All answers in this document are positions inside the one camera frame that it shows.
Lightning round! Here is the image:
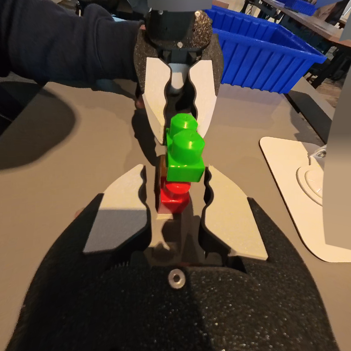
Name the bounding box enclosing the blue ribbed plastic bin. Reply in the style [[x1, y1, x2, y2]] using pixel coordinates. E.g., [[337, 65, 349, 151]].
[[282, 0, 317, 15], [204, 5, 327, 94]]

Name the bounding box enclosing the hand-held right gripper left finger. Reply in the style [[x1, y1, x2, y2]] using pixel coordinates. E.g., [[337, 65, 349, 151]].
[[82, 164, 153, 254]]

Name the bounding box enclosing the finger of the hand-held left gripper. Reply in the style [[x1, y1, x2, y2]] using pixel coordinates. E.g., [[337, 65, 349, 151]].
[[189, 60, 219, 138], [144, 57, 173, 146]]

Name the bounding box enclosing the red single-stud block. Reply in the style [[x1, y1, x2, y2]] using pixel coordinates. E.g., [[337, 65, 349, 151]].
[[158, 175, 191, 214]]

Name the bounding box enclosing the wooden office desk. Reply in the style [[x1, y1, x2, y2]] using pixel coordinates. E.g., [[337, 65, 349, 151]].
[[263, 0, 351, 46]]

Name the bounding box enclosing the green two-stud block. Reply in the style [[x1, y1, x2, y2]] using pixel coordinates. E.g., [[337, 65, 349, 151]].
[[165, 113, 206, 183]]

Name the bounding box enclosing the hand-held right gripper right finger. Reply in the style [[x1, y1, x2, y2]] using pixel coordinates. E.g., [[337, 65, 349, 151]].
[[198, 164, 269, 261]]

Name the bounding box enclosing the person's left forearm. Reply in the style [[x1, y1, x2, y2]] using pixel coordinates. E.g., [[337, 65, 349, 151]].
[[0, 0, 145, 85]]

